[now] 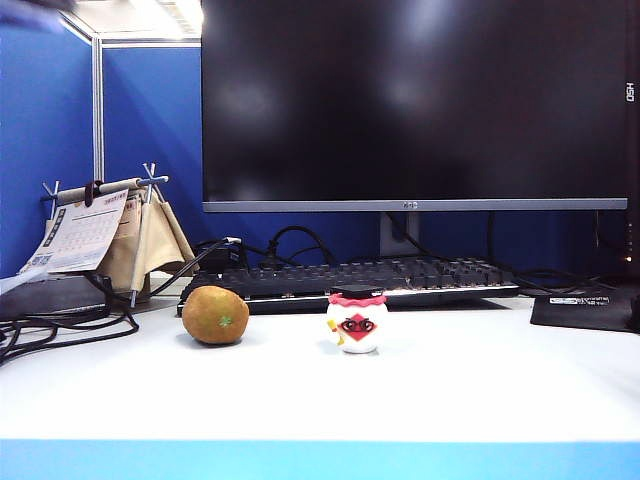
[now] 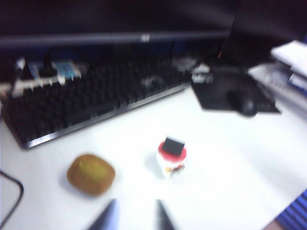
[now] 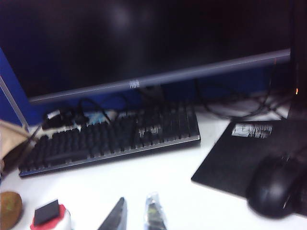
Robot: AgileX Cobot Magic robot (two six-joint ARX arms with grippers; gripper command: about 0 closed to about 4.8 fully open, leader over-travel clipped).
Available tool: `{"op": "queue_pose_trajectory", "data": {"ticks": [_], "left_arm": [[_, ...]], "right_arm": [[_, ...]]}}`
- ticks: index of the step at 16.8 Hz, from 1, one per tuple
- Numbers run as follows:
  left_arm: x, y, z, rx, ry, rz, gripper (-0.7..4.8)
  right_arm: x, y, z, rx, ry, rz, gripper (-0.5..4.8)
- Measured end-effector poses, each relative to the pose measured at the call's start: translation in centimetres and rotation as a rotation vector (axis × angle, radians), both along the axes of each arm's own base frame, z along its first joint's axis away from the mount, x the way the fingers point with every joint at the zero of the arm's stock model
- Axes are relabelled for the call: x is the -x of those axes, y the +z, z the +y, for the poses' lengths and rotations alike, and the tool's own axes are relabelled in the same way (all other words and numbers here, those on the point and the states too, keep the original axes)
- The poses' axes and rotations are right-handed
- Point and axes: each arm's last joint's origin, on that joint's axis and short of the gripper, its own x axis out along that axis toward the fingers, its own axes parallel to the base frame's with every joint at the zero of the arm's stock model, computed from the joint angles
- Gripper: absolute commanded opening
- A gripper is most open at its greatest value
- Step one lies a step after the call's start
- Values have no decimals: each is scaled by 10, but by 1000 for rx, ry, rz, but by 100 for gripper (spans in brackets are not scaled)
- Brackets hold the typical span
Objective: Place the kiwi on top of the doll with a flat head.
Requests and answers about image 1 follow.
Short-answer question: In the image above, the black cable bundle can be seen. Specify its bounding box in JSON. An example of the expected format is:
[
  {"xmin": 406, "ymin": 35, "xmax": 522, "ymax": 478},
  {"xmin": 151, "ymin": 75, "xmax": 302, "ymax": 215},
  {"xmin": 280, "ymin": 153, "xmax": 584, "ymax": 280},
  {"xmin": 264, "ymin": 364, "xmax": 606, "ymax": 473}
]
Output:
[{"xmin": 0, "ymin": 272, "xmax": 141, "ymax": 367}]

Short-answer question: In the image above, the black mouse pad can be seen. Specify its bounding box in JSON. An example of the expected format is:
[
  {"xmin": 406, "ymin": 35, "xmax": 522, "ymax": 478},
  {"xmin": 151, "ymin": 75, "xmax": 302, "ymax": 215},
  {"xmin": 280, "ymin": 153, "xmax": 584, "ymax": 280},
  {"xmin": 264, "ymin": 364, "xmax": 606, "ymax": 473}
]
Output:
[{"xmin": 529, "ymin": 286, "xmax": 640, "ymax": 334}]

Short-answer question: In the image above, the black looped monitor cable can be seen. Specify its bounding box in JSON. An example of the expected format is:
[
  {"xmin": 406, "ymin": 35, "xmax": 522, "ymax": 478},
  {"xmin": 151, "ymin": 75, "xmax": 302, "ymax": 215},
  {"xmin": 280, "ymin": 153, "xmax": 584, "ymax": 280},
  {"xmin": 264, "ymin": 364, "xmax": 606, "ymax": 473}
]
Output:
[{"xmin": 248, "ymin": 225, "xmax": 337, "ymax": 267}]

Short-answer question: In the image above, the black power adapter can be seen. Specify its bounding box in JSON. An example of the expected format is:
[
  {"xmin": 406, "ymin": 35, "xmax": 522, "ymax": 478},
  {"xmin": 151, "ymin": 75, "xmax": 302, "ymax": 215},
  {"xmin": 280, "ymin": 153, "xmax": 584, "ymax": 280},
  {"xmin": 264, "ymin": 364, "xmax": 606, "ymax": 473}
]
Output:
[{"xmin": 193, "ymin": 239, "xmax": 250, "ymax": 275}]

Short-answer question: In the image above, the white flat-head doll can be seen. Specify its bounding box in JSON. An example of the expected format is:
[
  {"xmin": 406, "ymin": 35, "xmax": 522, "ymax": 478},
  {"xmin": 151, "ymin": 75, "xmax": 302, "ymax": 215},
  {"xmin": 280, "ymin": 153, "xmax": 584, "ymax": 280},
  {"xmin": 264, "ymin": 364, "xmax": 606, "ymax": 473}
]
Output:
[{"xmin": 324, "ymin": 283, "xmax": 389, "ymax": 356}]

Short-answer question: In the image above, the large black computer monitor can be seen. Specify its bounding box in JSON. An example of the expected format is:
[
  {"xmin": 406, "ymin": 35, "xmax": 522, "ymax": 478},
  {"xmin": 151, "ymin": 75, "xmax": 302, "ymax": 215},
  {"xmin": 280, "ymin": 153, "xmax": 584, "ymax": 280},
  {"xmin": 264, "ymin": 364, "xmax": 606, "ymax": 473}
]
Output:
[{"xmin": 201, "ymin": 0, "xmax": 629, "ymax": 214}]

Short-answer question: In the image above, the black mechanical keyboard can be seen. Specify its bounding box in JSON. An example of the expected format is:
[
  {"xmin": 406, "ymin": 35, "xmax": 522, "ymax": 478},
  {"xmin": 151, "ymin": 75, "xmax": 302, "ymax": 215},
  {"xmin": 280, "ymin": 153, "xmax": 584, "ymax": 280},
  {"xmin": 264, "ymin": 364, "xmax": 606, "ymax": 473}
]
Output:
[{"xmin": 175, "ymin": 256, "xmax": 522, "ymax": 318}]

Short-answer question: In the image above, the beige canvas tent stand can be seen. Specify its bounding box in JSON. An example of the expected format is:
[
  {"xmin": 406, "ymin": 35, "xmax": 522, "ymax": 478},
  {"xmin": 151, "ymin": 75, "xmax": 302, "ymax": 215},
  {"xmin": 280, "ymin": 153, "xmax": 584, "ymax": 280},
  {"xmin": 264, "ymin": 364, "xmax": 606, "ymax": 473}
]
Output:
[{"xmin": 40, "ymin": 162, "xmax": 197, "ymax": 309}]

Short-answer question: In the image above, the silver partition post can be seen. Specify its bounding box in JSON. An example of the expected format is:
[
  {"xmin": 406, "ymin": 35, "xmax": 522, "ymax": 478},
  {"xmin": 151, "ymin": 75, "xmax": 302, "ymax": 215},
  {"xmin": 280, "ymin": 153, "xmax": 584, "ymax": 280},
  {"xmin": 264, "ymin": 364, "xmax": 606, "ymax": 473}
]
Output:
[{"xmin": 91, "ymin": 34, "xmax": 106, "ymax": 184}]

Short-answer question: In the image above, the brown plush kiwi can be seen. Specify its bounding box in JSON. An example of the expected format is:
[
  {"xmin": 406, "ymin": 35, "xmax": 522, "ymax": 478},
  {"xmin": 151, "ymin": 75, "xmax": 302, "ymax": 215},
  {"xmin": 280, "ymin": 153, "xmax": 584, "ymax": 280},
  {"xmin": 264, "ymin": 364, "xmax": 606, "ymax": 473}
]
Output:
[{"xmin": 181, "ymin": 284, "xmax": 251, "ymax": 347}]

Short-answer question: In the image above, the black HSD monitor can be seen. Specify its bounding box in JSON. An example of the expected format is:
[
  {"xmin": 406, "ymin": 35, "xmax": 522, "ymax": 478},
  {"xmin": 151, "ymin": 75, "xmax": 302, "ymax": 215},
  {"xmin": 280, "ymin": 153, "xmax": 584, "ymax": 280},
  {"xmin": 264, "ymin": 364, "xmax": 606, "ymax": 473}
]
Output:
[{"xmin": 597, "ymin": 0, "xmax": 640, "ymax": 281}]

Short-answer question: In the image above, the black cable with white plug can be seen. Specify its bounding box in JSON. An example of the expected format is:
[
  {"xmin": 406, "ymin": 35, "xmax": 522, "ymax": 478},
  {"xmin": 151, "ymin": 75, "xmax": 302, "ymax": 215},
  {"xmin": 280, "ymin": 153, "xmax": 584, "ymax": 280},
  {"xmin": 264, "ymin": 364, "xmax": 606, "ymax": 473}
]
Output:
[{"xmin": 144, "ymin": 236, "xmax": 244, "ymax": 301}]

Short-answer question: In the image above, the white paper calendar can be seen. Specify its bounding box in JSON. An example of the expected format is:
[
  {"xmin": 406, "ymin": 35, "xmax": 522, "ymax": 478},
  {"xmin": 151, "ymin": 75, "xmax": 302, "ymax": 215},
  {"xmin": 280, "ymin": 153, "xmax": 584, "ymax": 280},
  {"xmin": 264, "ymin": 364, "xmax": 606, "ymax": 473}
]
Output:
[{"xmin": 18, "ymin": 188, "xmax": 129, "ymax": 276}]

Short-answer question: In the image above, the grey monitor stand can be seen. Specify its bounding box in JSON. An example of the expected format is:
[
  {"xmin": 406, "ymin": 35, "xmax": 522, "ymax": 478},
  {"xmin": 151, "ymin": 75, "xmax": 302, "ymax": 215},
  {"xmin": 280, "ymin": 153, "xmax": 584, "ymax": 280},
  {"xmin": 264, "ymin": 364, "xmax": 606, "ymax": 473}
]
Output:
[{"xmin": 379, "ymin": 212, "xmax": 422, "ymax": 259}]

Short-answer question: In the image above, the black thin desk cable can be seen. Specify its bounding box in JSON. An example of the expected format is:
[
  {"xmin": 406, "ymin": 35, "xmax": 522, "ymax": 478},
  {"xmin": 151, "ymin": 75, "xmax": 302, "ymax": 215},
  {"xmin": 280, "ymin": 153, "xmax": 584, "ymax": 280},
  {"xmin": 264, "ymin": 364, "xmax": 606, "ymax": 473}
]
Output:
[{"xmin": 486, "ymin": 211, "xmax": 617, "ymax": 297}]

